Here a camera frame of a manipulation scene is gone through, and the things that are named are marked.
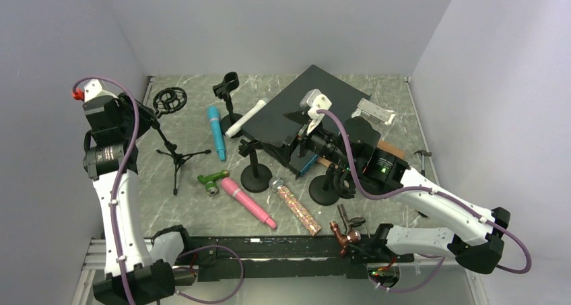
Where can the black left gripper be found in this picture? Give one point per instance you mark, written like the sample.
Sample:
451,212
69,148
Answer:
147,120

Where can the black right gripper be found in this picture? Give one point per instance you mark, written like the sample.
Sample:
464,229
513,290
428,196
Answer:
283,153

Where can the glitter copper microphone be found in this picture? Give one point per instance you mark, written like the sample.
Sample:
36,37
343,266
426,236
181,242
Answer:
277,185

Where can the short black clip stand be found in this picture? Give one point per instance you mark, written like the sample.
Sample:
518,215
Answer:
255,177

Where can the black tripod shock mount stand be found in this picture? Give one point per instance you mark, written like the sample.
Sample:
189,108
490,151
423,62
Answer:
168,101

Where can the white microphone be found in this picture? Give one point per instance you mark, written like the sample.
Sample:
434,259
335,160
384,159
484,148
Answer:
237,126

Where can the pink toy microphone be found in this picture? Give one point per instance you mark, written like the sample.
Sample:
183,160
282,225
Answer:
233,190

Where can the tall black microphone stand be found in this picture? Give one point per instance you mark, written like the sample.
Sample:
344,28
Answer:
222,91

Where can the blue toy microphone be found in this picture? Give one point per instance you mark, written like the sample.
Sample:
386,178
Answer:
214,119

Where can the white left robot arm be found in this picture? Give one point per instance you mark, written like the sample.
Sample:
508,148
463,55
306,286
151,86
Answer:
134,273

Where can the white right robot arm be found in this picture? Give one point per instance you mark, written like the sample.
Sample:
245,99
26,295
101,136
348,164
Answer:
471,235

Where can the dark blue-edged electronics box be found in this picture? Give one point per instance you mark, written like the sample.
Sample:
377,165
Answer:
271,123

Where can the green pipe fitting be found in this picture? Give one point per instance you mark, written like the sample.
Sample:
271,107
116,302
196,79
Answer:
210,181

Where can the silver pipe fitting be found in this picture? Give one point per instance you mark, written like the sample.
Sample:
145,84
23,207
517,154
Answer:
351,224

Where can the wooden board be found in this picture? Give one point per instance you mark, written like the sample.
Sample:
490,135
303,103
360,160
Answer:
384,145

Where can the copper pipe fitting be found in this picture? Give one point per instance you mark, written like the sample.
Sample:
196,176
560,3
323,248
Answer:
344,240

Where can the black hammer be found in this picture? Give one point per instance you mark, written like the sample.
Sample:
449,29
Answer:
424,155

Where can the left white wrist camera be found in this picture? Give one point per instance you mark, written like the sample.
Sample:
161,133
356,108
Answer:
93,89

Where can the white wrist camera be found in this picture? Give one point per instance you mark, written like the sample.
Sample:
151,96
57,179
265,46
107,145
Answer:
314,100
93,89

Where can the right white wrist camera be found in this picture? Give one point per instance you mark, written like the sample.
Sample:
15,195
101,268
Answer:
314,100

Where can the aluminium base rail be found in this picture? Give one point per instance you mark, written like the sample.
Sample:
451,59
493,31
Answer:
235,257

